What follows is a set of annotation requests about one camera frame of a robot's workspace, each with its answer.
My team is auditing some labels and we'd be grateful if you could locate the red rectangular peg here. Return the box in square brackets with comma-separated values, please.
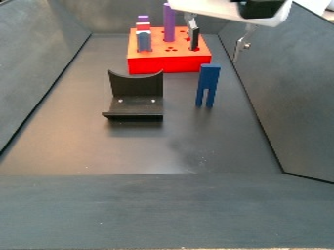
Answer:
[136, 22, 150, 31]

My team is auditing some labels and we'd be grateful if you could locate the black curved regrasp stand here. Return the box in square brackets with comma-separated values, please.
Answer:
[101, 71, 162, 119]

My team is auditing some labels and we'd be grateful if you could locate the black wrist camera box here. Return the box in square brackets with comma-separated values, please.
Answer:
[229, 0, 285, 19]

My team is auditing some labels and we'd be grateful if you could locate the tall purple cylinder peg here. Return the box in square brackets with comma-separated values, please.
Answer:
[162, 3, 174, 42]

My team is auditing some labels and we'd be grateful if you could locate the blue square-circle two-leg object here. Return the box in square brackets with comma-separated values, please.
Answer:
[194, 63, 220, 108]

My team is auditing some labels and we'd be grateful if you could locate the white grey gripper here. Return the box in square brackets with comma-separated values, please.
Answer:
[166, 0, 292, 63]

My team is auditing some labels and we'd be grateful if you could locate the purple square peg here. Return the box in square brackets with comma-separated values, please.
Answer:
[137, 15, 149, 22]

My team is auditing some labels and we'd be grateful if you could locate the red fixture block with holes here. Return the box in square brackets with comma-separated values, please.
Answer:
[126, 26, 210, 74]

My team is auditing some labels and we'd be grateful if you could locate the light blue notched peg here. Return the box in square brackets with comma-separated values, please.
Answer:
[136, 30, 152, 52]

